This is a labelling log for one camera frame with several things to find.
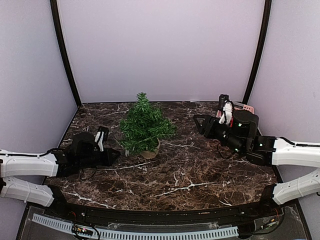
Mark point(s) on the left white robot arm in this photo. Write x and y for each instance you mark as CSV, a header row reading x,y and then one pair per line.
x,y
13,165

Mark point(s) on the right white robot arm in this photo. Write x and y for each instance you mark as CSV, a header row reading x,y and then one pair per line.
x,y
280,151

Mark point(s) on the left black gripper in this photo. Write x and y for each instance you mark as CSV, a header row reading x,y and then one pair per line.
x,y
109,160

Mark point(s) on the white perforated cable duct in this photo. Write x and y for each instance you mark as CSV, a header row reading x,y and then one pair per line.
x,y
83,232

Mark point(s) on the left black frame pole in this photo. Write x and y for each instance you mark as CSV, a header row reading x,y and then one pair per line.
x,y
63,51

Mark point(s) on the small green christmas tree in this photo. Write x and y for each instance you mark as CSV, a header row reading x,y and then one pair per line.
x,y
144,127

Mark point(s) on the right black frame pole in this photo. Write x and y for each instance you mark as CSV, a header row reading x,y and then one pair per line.
x,y
259,51

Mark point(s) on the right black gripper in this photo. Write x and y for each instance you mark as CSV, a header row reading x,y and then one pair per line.
x,y
208,124

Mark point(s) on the black frame pole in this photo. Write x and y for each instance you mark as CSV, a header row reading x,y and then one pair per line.
x,y
259,51
63,51

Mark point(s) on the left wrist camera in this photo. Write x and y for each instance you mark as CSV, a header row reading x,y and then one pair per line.
x,y
101,137

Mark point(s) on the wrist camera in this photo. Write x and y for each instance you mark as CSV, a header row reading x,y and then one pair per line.
x,y
101,137
225,109

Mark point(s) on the pink plastic basket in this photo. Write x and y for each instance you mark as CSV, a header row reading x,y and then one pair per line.
x,y
237,106

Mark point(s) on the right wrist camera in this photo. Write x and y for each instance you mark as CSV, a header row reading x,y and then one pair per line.
x,y
225,109

